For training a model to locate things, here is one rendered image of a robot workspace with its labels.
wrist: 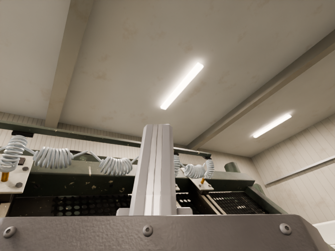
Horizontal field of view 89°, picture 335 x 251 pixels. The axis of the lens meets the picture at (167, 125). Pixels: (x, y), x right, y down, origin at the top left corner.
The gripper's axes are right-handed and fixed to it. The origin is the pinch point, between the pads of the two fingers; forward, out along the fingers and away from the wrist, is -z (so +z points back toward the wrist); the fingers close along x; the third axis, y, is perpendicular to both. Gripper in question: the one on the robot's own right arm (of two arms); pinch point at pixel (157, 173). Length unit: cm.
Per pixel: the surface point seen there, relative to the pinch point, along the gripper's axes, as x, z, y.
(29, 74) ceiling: 207, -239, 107
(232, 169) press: -175, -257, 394
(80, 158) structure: 58, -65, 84
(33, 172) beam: 44, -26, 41
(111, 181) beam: 23, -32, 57
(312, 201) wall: -477, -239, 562
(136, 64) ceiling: 49, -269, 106
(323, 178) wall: -505, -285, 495
